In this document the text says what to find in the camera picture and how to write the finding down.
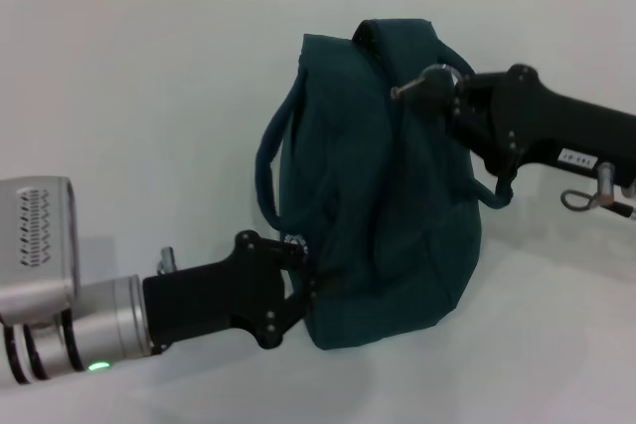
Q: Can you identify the teal insulated lunch bag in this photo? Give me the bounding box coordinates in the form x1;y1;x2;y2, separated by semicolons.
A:
253;18;513;352

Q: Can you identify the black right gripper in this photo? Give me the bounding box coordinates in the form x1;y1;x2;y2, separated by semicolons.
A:
402;64;636;182

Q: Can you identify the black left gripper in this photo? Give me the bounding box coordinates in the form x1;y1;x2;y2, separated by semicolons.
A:
141;229;335;351

